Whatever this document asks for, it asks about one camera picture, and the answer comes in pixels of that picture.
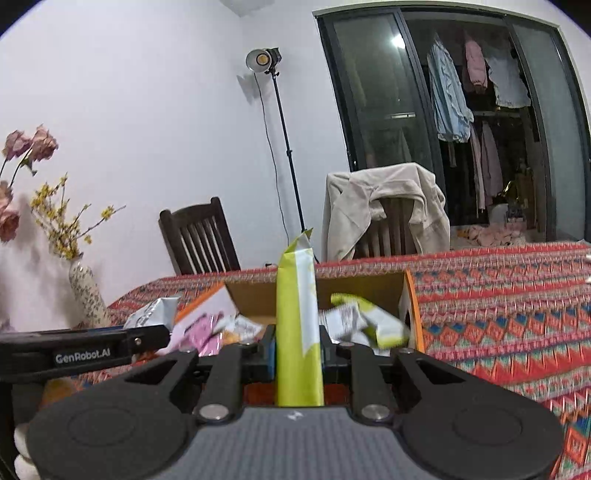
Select green white snack bag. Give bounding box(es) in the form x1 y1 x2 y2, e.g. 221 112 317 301
276 230 325 407

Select white gloved left hand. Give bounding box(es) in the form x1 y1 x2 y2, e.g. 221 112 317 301
14 423 40 480

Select orange cardboard pumpkin box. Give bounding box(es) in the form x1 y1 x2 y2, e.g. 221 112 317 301
175 265 425 352

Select pink snack packet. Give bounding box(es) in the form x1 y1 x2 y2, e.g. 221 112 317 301
178 313 223 357

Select floral ceramic vase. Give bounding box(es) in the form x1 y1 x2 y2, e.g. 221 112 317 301
68 254 110 328

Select white printed snack packet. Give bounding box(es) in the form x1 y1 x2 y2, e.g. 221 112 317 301
123 296 180 331

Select chair with beige jacket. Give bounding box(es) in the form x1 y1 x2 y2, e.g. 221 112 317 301
353 198 418 259

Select yellow flower branches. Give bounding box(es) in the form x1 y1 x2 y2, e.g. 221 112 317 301
29 174 125 261

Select dark wooden chair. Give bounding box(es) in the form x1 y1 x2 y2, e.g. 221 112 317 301
158 197 240 275

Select colourful patterned tablecloth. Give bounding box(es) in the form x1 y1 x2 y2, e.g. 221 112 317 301
73 240 591 480

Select beige jacket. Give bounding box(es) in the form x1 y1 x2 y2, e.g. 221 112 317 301
322 162 451 261

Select pink dried roses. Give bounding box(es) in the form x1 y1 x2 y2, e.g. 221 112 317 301
1 124 59 244

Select light blue denim shirt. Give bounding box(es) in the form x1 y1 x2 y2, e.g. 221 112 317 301
427 33 474 143

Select black framed sliding glass door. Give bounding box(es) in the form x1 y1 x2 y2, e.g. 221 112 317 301
318 5 590 241

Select pink hanging garment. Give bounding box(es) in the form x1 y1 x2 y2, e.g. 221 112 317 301
465 38 488 94

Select white hanging garment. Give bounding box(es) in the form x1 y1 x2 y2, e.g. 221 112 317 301
486 56 531 109

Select studio light on stand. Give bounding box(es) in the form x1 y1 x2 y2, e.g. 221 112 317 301
244 46 321 265

